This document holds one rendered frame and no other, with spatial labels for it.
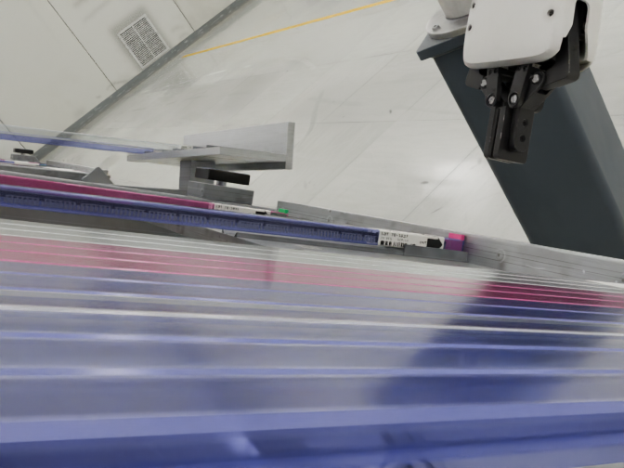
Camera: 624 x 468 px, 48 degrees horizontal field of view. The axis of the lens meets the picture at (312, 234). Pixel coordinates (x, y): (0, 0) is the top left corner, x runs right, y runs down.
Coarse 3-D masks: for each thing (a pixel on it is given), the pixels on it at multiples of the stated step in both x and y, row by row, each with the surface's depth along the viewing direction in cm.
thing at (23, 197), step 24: (0, 192) 36; (24, 192) 36; (48, 192) 37; (72, 192) 39; (120, 216) 39; (144, 216) 40; (168, 216) 41; (192, 216) 41; (216, 216) 42; (240, 216) 43; (264, 216) 44; (336, 240) 47; (360, 240) 48; (456, 240) 52
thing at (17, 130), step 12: (0, 132) 89; (12, 132) 90; (24, 132) 91; (36, 132) 92; (48, 132) 92; (60, 132) 93; (108, 144) 97; (120, 144) 98; (132, 144) 99; (144, 144) 100; (156, 144) 101; (168, 144) 102
